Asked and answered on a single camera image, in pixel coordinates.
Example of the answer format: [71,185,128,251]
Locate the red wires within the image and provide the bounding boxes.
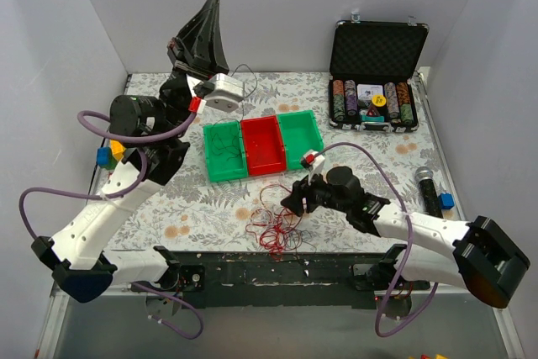
[245,184,312,261]

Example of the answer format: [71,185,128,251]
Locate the thin white wire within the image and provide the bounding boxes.
[250,203,295,230]

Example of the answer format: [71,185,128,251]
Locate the thin black wire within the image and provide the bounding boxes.
[208,63,260,166]

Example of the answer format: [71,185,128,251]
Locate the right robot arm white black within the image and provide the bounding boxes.
[281,166,530,309]

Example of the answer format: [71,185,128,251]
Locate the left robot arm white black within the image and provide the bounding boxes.
[31,0,229,303]

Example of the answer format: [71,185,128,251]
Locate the right green plastic bin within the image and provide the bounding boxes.
[277,110,324,171]

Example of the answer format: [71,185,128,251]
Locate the green plastic bin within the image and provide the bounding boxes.
[277,110,324,171]
[203,120,248,182]

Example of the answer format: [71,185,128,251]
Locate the red plastic bin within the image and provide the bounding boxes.
[240,115,287,177]

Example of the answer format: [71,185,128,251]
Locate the left green plastic bin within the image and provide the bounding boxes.
[203,120,248,182]

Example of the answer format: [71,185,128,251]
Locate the floral table mat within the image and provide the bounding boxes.
[108,72,451,251]

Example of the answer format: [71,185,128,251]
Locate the stacked colourful toy bricks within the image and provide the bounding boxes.
[96,140,126,171]

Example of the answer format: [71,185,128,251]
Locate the black microphone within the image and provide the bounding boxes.
[414,166,443,218]

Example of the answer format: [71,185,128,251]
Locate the yellow round disc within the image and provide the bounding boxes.
[372,94,387,108]

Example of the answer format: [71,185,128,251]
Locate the white card deck box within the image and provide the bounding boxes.
[356,84,384,103]

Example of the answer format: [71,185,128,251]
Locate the small blue cube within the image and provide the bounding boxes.
[438,193,455,210]

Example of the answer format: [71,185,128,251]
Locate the black poker chip case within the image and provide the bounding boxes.
[328,20,429,133]

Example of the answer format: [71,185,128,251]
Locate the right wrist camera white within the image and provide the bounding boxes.
[300,150,325,184]

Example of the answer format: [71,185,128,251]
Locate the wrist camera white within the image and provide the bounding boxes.
[300,150,325,184]
[187,73,245,113]

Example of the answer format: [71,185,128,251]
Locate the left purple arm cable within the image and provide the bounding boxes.
[18,109,206,340]

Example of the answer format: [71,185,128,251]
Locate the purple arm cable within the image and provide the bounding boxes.
[18,109,206,340]
[319,141,439,338]

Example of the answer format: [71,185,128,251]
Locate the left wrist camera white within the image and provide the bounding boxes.
[187,73,245,113]

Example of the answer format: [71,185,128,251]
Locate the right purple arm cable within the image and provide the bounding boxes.
[319,141,439,338]

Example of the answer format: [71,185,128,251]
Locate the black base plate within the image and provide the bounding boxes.
[129,250,432,310]

